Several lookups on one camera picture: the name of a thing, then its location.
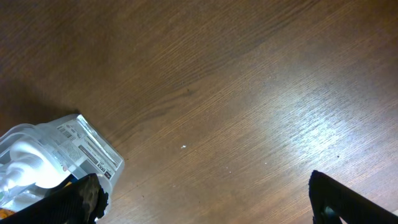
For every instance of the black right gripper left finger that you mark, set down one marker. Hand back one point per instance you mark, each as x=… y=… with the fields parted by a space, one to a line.
x=82 y=202

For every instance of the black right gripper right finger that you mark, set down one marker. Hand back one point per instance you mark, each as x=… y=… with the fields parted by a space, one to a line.
x=334 y=203

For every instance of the clear plastic container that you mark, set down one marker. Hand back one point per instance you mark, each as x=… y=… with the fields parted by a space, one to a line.
x=73 y=142

